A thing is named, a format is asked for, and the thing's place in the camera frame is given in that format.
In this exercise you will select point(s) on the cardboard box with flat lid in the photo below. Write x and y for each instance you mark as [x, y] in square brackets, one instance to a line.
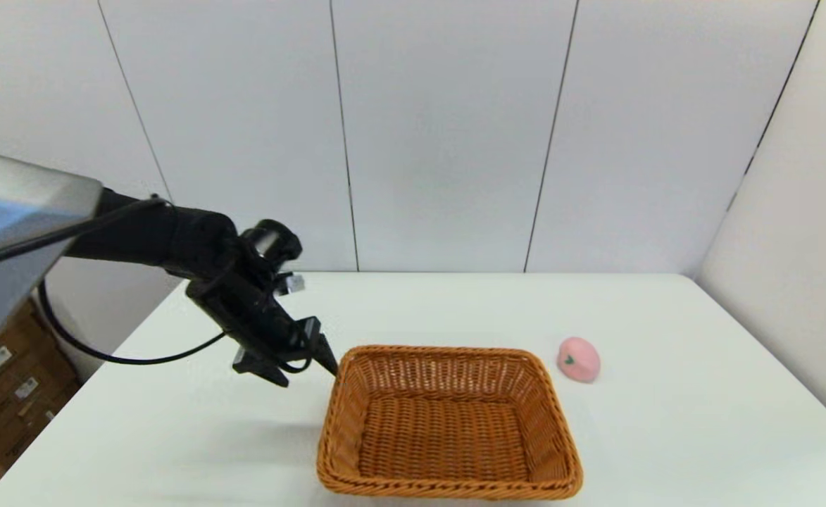
[22, 320]

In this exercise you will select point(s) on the pink toy peach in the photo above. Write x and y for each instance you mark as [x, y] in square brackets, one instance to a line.
[582, 360]

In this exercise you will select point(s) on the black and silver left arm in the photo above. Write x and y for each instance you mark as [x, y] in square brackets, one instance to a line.
[145, 232]

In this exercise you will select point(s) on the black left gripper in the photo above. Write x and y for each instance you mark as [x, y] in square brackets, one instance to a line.
[254, 313]

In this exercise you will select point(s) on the orange woven wicker basket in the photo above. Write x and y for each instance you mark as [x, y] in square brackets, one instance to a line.
[448, 429]

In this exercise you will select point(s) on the large labelled cardboard box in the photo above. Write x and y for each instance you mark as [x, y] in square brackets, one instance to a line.
[18, 401]

